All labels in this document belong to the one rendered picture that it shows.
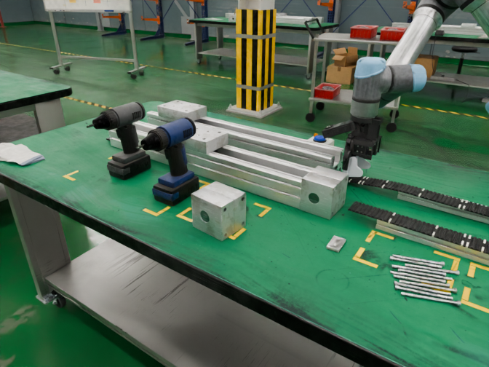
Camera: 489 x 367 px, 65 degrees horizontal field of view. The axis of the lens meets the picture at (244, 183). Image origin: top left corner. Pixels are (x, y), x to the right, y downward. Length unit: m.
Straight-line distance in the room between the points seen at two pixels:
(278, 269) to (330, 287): 0.11
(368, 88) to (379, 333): 0.62
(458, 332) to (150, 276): 1.24
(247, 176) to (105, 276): 0.90
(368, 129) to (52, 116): 1.97
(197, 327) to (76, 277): 0.60
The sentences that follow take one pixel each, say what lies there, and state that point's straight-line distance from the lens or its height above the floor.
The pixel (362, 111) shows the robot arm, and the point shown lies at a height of 1.02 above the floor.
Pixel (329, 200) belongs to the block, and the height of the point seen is 0.84.
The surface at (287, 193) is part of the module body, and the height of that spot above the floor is 0.81.
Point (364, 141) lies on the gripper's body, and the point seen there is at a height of 0.93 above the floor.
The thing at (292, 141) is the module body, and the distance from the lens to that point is 1.31.
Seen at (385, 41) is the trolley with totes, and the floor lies 0.86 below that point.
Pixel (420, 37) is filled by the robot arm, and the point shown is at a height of 1.18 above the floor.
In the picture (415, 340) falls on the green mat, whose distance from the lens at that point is 0.78.
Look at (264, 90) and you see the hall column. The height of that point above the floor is 0.26.
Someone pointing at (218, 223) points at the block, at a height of 0.83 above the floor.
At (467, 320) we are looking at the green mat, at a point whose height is 0.78.
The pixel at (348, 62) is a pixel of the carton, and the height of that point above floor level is 0.30.
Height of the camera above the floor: 1.32
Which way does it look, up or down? 27 degrees down
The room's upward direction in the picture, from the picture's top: straight up
